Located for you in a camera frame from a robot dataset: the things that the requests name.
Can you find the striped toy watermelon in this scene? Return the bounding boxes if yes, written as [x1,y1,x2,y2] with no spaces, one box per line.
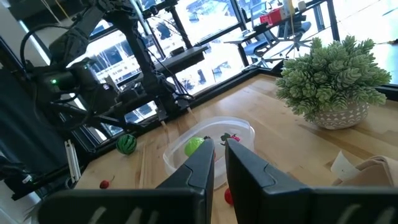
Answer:
[116,133,138,156]

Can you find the large window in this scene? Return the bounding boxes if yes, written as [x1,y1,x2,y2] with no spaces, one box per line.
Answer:
[18,0,398,138]

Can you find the green toy apple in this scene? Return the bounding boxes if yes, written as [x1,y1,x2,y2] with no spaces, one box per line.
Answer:
[183,136,206,157]

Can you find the beige folded cloth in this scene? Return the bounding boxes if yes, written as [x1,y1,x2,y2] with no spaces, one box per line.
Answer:
[330,151,398,188]

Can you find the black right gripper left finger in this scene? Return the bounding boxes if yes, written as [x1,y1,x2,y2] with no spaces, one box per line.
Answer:
[39,139,216,224]

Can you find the dark grey desk top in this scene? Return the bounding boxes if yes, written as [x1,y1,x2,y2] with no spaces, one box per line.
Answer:
[118,45,209,91]

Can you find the white frame bracket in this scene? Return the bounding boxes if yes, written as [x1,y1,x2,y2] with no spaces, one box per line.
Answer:
[63,139,83,184]

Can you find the clear plastic tupperware container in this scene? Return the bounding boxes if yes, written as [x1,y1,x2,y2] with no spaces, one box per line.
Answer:
[162,116,256,190]

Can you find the dark red toy cherry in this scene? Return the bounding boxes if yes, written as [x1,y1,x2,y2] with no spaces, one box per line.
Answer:
[99,175,116,190]

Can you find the red box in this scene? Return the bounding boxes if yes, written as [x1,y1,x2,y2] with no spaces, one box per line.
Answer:
[259,7,286,27]

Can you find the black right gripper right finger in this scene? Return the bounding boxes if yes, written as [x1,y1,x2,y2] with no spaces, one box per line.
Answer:
[224,138,398,224]

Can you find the blue office chair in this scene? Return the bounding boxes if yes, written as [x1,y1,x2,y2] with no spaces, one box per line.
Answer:
[244,29,282,69]

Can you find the potted green succulent plant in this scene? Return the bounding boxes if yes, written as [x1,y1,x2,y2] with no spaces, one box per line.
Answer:
[275,34,392,131]

